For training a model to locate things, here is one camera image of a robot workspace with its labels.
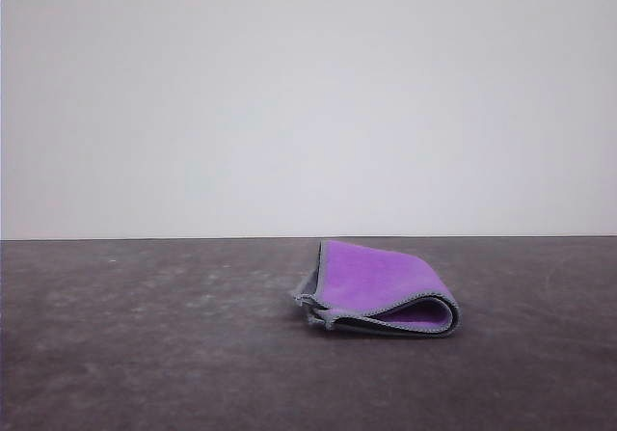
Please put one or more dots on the purple towel with grey hem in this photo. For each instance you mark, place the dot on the purple towel with grey hem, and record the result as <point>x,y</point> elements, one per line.
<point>376,277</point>

